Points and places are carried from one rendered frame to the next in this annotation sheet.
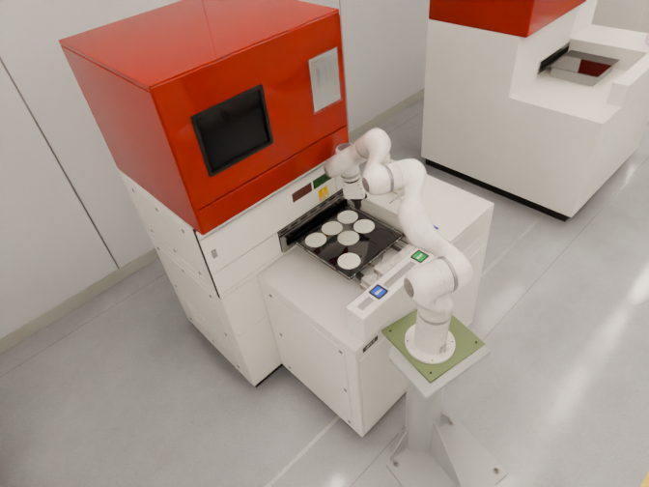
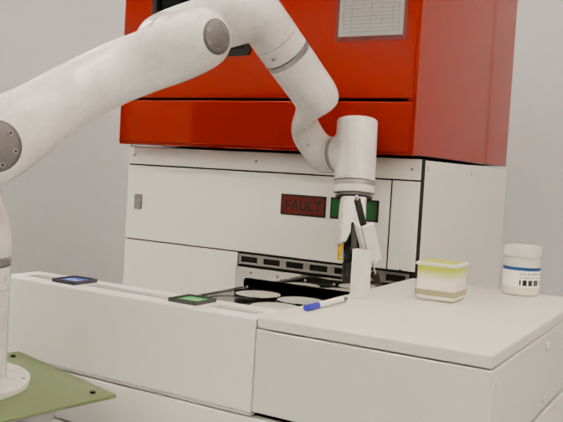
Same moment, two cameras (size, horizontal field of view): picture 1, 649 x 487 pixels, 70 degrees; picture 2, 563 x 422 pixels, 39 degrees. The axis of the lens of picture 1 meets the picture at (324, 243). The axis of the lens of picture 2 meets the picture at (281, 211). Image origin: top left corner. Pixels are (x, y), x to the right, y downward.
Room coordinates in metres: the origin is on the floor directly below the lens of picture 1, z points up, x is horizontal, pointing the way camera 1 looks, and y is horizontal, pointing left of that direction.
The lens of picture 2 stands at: (1.05, -1.61, 1.18)
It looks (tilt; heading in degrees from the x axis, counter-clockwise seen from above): 3 degrees down; 69
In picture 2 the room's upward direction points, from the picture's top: 3 degrees clockwise
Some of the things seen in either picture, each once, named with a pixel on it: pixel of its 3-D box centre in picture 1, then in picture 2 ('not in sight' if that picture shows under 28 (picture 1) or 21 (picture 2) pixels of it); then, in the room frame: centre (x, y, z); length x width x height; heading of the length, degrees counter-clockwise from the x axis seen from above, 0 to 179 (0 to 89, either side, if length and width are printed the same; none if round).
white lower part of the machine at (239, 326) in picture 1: (262, 274); not in sight; (1.93, 0.39, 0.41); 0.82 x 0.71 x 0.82; 129
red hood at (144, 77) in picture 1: (216, 98); (328, 46); (1.91, 0.37, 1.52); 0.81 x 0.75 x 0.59; 129
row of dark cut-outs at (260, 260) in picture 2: (313, 211); (318, 268); (1.77, 0.03, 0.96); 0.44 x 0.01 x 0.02; 129
